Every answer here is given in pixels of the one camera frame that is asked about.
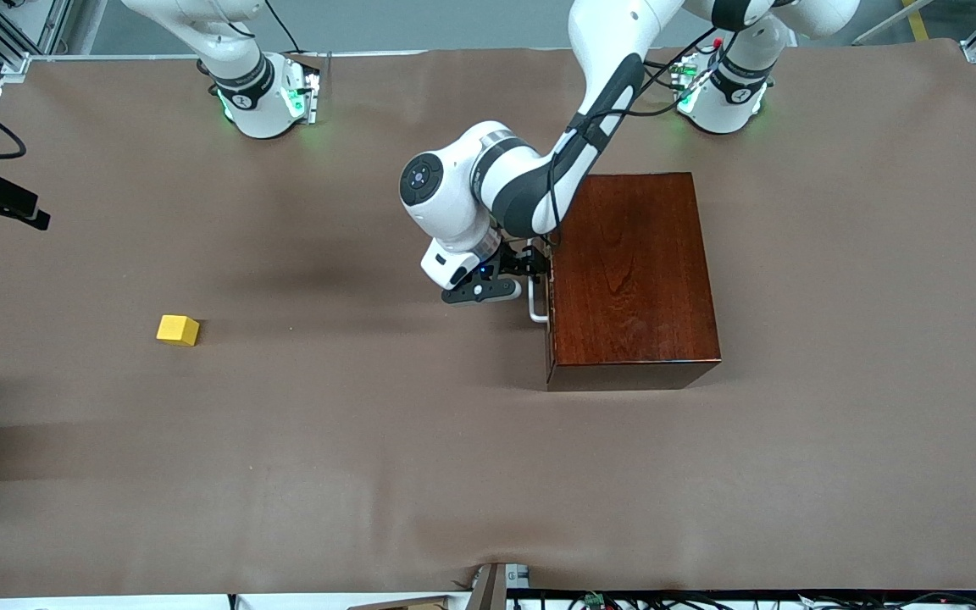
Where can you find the yellow block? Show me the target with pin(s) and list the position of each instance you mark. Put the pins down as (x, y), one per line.
(177, 330)

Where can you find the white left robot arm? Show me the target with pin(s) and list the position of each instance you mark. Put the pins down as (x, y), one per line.
(522, 182)

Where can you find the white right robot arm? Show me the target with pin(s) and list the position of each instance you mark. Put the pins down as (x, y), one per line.
(255, 110)

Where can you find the dark brown wooden cabinet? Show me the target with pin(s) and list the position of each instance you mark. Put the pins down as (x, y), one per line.
(632, 288)

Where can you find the brown table cover sheet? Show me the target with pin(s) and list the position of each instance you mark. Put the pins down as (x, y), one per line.
(369, 466)

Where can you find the base connector box green light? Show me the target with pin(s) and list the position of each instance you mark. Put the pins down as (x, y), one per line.
(687, 85)
(303, 89)

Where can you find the white numbered tag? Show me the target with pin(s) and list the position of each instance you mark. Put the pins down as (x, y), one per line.
(518, 576)

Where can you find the green connector plug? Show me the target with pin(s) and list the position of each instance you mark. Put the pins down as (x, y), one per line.
(594, 600)

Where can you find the yellow floor tape strip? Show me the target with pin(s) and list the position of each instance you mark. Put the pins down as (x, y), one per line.
(916, 21)

